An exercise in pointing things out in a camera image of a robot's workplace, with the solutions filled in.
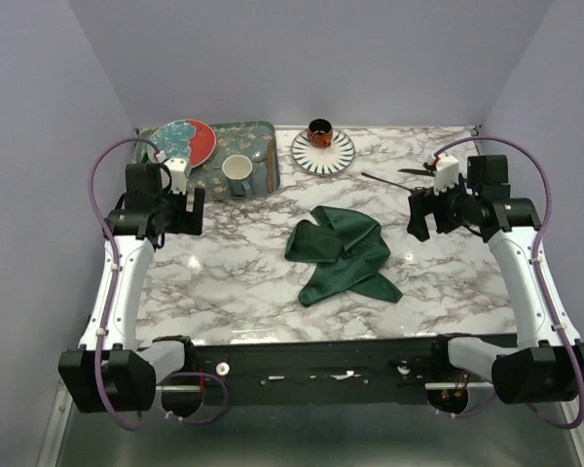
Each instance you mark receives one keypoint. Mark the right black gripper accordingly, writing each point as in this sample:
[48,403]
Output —
[420,204]

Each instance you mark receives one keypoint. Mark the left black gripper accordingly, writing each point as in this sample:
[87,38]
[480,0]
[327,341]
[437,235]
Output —
[187,221]

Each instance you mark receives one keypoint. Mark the dark green cloth napkin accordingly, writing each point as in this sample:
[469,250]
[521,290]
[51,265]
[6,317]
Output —
[348,251]

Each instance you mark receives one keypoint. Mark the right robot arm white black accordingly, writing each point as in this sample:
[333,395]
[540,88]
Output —
[547,363]

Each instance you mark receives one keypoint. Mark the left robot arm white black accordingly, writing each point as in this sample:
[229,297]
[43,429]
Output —
[108,370]

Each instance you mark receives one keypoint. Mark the black spoon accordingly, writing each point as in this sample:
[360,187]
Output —
[391,183]

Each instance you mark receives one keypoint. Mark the black knife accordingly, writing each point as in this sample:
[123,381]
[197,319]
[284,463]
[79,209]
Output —
[414,171]

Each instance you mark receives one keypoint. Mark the red and teal plate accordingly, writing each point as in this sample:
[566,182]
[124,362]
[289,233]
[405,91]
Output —
[186,139]

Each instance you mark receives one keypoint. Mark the silver spoon on tray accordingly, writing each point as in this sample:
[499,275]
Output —
[258,157]

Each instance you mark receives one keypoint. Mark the floral teal serving tray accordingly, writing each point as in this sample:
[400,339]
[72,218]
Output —
[243,138]

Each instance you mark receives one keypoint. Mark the brown wooden knife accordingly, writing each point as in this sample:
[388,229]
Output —
[270,166]

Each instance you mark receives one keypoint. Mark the white striped saucer plate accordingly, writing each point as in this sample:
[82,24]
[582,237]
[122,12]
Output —
[323,161]

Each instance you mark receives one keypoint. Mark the brown glazed cup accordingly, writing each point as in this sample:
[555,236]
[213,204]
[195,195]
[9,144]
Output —
[320,133]

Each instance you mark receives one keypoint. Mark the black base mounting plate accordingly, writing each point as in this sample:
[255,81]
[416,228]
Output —
[322,372]

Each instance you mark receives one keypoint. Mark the cream mug with teal handle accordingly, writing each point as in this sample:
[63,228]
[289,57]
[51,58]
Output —
[238,171]

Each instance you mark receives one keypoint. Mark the aluminium frame rail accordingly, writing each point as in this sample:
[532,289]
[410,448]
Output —
[59,417]

